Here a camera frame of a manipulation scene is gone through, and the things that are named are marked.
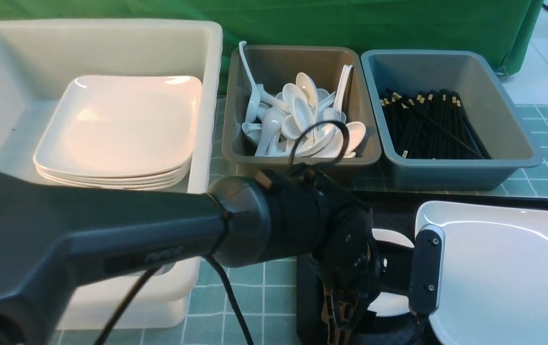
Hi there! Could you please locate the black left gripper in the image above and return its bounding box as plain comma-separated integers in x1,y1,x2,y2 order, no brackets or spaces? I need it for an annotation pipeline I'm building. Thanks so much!
310,205,414,345

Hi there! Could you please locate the small white dish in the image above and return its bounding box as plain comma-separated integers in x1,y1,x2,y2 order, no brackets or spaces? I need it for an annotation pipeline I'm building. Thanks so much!
368,229,414,317

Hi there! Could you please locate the large white square plate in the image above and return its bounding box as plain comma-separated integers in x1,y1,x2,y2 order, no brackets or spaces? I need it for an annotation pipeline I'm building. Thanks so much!
415,201,548,345

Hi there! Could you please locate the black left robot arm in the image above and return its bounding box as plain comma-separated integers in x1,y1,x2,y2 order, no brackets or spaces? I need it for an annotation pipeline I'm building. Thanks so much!
0,164,413,345

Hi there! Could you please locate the green checkered tablecloth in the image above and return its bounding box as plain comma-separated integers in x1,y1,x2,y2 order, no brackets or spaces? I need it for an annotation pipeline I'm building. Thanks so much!
49,96,548,345

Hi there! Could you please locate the black serving tray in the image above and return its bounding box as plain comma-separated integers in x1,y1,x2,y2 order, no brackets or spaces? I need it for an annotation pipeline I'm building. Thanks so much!
296,191,548,345

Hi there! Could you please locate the pile of white spoons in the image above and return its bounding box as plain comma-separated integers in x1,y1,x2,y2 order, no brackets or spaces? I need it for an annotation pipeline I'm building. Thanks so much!
238,41,368,159

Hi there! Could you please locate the pile of black chopsticks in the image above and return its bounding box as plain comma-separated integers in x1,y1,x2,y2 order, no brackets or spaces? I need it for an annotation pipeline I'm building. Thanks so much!
379,88,491,160

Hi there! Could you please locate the grey-blue plastic bin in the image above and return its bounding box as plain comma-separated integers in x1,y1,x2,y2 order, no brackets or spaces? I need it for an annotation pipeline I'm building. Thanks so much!
361,49,543,191

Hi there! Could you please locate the brown plastic bin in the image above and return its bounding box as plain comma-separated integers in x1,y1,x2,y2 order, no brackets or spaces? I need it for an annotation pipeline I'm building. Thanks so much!
222,46,382,188

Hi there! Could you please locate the stack of white square plates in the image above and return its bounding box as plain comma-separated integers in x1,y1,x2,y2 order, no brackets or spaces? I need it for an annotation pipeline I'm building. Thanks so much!
33,76,202,190

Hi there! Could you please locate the green backdrop cloth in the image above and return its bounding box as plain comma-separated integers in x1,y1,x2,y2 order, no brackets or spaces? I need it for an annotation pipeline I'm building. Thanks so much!
0,0,543,92

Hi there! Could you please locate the large white plastic bin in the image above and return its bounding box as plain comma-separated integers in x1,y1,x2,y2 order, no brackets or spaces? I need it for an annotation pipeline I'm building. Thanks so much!
0,19,223,331

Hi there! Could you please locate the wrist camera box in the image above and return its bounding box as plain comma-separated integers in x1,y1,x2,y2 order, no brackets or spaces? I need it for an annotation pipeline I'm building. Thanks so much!
408,224,445,319

